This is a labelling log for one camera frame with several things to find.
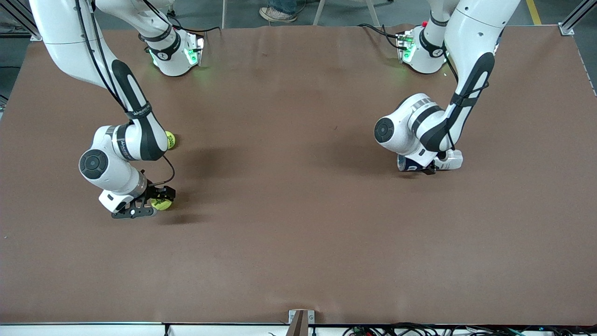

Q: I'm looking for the white table edge rail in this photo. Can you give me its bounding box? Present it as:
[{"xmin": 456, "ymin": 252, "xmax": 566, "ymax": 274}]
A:
[{"xmin": 0, "ymin": 321, "xmax": 597, "ymax": 336}]

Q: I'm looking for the aluminium frame post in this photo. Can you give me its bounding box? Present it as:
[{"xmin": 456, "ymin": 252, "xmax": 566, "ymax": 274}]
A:
[
  {"xmin": 0, "ymin": 0, "xmax": 42, "ymax": 42},
  {"xmin": 558, "ymin": 0, "xmax": 597, "ymax": 36}
]

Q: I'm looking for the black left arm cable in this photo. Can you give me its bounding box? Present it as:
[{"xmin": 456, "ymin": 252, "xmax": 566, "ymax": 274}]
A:
[{"xmin": 443, "ymin": 28, "xmax": 490, "ymax": 151}]

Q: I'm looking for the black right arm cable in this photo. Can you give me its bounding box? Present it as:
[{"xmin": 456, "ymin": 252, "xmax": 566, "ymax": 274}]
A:
[{"xmin": 75, "ymin": 0, "xmax": 176, "ymax": 187}]

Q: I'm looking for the black left base cable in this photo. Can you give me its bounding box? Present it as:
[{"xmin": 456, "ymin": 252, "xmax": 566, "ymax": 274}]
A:
[{"xmin": 358, "ymin": 23, "xmax": 402, "ymax": 50}]

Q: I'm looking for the black cable bundle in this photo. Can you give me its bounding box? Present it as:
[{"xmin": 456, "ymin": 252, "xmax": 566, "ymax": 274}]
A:
[{"xmin": 342, "ymin": 322, "xmax": 597, "ymax": 336}]

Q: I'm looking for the paper table cover sheet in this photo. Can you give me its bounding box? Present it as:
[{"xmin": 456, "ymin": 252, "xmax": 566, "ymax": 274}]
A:
[{"xmin": 0, "ymin": 24, "xmax": 597, "ymax": 326}]

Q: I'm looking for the black right base cable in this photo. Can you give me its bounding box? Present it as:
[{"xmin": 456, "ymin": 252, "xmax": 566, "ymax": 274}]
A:
[{"xmin": 166, "ymin": 9, "xmax": 222, "ymax": 34}]

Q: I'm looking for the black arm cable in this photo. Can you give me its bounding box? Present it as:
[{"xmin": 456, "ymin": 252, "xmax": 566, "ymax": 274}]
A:
[
  {"xmin": 443, "ymin": 28, "xmax": 490, "ymax": 151},
  {"xmin": 75, "ymin": 0, "xmax": 176, "ymax": 187}
]

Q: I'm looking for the grey sneaker shoe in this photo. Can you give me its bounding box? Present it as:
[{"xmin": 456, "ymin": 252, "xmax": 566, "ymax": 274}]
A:
[{"xmin": 259, "ymin": 6, "xmax": 298, "ymax": 23}]

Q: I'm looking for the blue jeans leg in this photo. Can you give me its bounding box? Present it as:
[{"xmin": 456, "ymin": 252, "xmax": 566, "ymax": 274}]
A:
[{"xmin": 268, "ymin": 0, "xmax": 299, "ymax": 14}]

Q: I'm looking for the clear tennis ball can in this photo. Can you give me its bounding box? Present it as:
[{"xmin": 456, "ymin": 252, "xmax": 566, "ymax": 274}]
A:
[{"xmin": 397, "ymin": 149, "xmax": 464, "ymax": 173}]

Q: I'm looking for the metal table edge bracket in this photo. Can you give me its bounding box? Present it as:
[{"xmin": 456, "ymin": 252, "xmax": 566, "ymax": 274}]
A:
[{"xmin": 288, "ymin": 309, "xmax": 316, "ymax": 336}]

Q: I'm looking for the black base cable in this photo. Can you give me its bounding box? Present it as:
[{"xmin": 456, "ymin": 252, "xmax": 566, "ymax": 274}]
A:
[
  {"xmin": 166, "ymin": 9, "xmax": 222, "ymax": 34},
  {"xmin": 358, "ymin": 23, "xmax": 402, "ymax": 50}
]

